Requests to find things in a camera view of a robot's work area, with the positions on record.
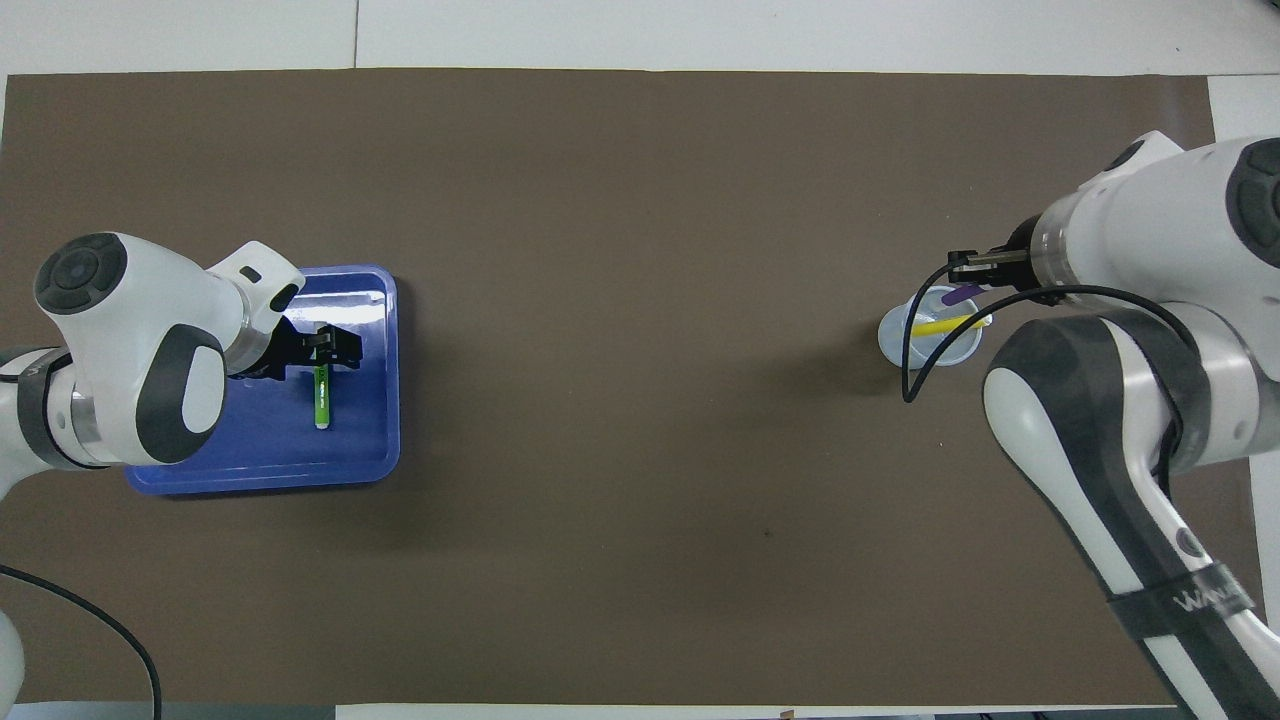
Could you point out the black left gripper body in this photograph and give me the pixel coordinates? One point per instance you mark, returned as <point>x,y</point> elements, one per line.
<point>282,355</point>

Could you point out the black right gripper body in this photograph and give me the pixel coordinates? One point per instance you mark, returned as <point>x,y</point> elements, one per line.
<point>1022,265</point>

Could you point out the purple marker pen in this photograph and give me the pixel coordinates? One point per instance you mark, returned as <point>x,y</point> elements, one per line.
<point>962,295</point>

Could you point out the green marker pen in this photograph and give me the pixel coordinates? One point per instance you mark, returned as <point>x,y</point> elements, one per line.
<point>322,400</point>

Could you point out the yellow marker pen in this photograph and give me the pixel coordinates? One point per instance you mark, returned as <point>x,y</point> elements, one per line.
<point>945,325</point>

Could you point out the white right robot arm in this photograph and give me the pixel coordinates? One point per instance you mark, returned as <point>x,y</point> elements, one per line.
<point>1150,230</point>

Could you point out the blue plastic tray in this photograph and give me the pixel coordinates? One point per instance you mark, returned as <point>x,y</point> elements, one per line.
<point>260,450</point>

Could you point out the translucent mesh pen cup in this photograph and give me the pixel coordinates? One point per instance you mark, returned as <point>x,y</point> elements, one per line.
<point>900,340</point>

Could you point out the brown table mat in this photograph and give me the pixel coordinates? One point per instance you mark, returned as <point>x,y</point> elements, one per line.
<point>640,560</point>

